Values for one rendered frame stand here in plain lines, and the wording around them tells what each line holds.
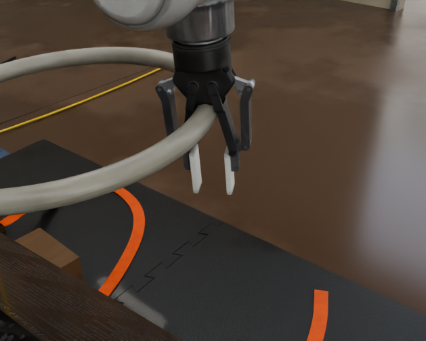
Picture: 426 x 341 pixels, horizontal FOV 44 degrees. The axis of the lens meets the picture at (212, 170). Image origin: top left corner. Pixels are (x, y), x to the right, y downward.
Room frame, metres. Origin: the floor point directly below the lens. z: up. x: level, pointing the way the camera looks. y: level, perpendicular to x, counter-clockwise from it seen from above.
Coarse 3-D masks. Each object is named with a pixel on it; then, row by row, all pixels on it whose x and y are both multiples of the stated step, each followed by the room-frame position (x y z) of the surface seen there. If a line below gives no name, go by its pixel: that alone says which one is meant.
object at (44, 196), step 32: (0, 64) 0.89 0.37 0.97; (32, 64) 0.90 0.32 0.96; (64, 64) 0.92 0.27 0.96; (160, 64) 0.86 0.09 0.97; (192, 128) 0.59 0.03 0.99; (128, 160) 0.52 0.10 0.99; (160, 160) 0.53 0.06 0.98; (0, 192) 0.47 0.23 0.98; (32, 192) 0.47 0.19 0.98; (64, 192) 0.47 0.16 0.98; (96, 192) 0.48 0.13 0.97
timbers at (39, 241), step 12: (0, 216) 1.62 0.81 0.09; (0, 228) 1.61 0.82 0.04; (24, 240) 1.43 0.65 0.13; (36, 240) 1.43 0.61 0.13; (48, 240) 1.43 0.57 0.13; (36, 252) 1.36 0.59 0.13; (48, 252) 1.36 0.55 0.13; (60, 252) 1.36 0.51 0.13; (72, 252) 1.36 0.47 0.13; (60, 264) 1.30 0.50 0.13; (72, 264) 1.32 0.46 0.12
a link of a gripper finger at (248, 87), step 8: (248, 80) 0.66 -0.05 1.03; (248, 88) 0.64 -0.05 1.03; (248, 96) 0.64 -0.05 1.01; (240, 104) 0.64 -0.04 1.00; (248, 104) 0.64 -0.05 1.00; (240, 112) 0.64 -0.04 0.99; (248, 112) 0.64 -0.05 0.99; (240, 120) 0.64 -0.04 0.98; (248, 120) 0.64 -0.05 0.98; (240, 128) 0.64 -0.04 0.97; (248, 128) 0.64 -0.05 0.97; (248, 136) 0.64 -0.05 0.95; (248, 144) 0.64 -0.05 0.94
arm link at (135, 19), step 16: (96, 0) 0.44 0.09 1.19; (112, 0) 0.43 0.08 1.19; (128, 0) 0.43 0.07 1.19; (144, 0) 0.42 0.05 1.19; (160, 0) 0.42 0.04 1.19; (176, 0) 0.43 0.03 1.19; (192, 0) 0.45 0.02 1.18; (112, 16) 0.44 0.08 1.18; (128, 16) 0.43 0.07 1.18; (144, 16) 0.43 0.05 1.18; (160, 16) 0.43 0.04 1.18; (176, 16) 0.45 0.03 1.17
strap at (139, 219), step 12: (120, 192) 1.88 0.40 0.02; (132, 204) 1.79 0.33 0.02; (12, 216) 1.58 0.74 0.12; (132, 240) 1.56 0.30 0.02; (132, 252) 1.49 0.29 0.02; (120, 264) 1.43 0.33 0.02; (120, 276) 1.36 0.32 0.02; (108, 288) 1.31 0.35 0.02; (324, 300) 1.25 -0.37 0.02; (324, 312) 1.20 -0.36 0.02; (312, 324) 1.15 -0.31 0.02; (324, 324) 1.15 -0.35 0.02; (312, 336) 1.10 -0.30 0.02
